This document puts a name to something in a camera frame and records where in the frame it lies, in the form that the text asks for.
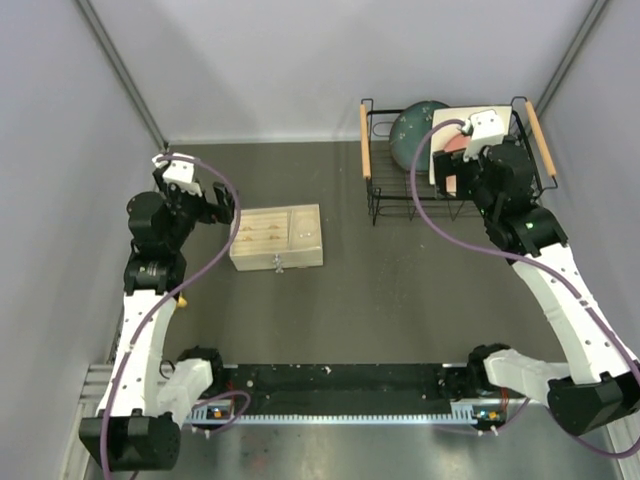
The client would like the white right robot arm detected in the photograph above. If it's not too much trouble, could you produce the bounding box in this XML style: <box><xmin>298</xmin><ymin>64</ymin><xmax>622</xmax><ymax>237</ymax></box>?
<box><xmin>433</xmin><ymin>134</ymin><xmax>639</xmax><ymax>437</ymax></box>

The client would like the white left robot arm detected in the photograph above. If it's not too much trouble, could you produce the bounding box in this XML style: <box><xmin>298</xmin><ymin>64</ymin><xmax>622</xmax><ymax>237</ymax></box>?
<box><xmin>79</xmin><ymin>154</ymin><xmax>241</xmax><ymax>479</ymax></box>

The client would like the white square plate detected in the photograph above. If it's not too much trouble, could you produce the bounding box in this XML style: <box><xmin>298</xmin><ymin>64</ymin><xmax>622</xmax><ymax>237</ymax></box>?
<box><xmin>429</xmin><ymin>105</ymin><xmax>512</xmax><ymax>185</ymax></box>

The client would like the right wooden rack handle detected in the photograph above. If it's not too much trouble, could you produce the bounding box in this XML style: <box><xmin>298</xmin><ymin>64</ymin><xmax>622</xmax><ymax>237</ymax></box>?
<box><xmin>525</xmin><ymin>98</ymin><xmax>557</xmax><ymax>179</ymax></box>

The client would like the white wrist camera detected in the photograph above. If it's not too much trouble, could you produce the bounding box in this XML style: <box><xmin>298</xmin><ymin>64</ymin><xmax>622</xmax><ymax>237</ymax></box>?
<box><xmin>459</xmin><ymin>108</ymin><xmax>507</xmax><ymax>162</ymax></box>
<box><xmin>152</xmin><ymin>153</ymin><xmax>203</xmax><ymax>197</ymax></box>

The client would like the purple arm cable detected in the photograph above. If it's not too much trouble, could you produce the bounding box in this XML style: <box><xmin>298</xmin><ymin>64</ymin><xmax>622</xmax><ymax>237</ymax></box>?
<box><xmin>99</xmin><ymin>153</ymin><xmax>251</xmax><ymax>476</ymax></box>
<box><xmin>410</xmin><ymin>118</ymin><xmax>640</xmax><ymax>459</ymax></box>

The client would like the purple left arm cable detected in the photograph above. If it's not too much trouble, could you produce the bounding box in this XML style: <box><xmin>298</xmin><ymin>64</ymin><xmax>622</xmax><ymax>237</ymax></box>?
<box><xmin>99</xmin><ymin>153</ymin><xmax>251</xmax><ymax>476</ymax></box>

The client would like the aluminium frame rail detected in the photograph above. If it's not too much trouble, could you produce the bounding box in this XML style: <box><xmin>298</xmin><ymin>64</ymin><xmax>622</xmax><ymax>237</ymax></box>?
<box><xmin>79</xmin><ymin>364</ymin><xmax>113</xmax><ymax>405</ymax></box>

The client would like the dark green round plate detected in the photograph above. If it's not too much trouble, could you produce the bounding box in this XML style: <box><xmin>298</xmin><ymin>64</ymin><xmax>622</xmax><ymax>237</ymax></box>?
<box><xmin>389</xmin><ymin>100</ymin><xmax>448</xmax><ymax>172</ymax></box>

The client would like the wooden rack handle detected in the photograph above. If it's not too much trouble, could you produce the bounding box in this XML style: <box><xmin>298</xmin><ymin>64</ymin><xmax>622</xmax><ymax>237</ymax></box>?
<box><xmin>359</xmin><ymin>100</ymin><xmax>371</xmax><ymax>180</ymax></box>
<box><xmin>525</xmin><ymin>98</ymin><xmax>557</xmax><ymax>179</ymax></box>

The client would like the beige velvet jewelry tray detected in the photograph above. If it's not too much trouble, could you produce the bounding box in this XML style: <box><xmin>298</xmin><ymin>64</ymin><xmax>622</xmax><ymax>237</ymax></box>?
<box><xmin>230</xmin><ymin>204</ymin><xmax>322</xmax><ymax>254</ymax></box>

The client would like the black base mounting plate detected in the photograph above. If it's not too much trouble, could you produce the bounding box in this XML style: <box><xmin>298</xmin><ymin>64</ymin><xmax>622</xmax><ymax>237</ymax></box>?
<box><xmin>199</xmin><ymin>362</ymin><xmax>511</xmax><ymax>415</ymax></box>

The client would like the left wooden rack handle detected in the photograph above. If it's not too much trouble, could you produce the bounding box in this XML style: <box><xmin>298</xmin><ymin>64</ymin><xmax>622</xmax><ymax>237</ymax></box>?
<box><xmin>359</xmin><ymin>100</ymin><xmax>371</xmax><ymax>180</ymax></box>

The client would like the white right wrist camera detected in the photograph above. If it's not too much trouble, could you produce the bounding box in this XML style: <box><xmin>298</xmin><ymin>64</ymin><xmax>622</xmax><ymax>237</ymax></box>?
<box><xmin>459</xmin><ymin>108</ymin><xmax>507</xmax><ymax>162</ymax></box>

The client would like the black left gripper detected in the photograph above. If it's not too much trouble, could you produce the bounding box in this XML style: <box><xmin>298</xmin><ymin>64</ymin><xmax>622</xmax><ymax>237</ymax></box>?
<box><xmin>154</xmin><ymin>169</ymin><xmax>236</xmax><ymax>250</ymax></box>

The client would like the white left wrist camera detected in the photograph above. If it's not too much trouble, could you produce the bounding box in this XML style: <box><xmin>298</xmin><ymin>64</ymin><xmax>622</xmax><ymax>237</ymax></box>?
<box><xmin>152</xmin><ymin>153</ymin><xmax>203</xmax><ymax>197</ymax></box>

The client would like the pink and cream round plate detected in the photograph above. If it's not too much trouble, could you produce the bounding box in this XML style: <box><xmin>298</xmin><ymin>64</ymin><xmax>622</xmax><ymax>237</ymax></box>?
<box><xmin>443</xmin><ymin>133</ymin><xmax>469</xmax><ymax>196</ymax></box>

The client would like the clear lidded beige box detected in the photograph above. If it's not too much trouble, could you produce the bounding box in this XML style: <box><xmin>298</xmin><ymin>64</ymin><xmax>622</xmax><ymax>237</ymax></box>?
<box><xmin>230</xmin><ymin>248</ymin><xmax>324</xmax><ymax>272</ymax></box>

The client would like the black wire dish rack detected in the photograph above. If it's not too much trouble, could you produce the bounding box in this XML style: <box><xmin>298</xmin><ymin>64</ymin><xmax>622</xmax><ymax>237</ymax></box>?
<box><xmin>361</xmin><ymin>96</ymin><xmax>558</xmax><ymax>226</ymax></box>

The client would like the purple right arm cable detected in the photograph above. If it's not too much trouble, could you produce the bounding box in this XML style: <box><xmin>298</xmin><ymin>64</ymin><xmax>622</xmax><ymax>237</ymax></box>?
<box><xmin>410</xmin><ymin>118</ymin><xmax>640</xmax><ymax>459</ymax></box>

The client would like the blue slotted cable duct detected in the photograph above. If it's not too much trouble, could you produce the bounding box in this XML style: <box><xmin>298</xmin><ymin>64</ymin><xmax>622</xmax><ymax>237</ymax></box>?
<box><xmin>189</xmin><ymin>402</ymin><xmax>506</xmax><ymax>426</ymax></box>

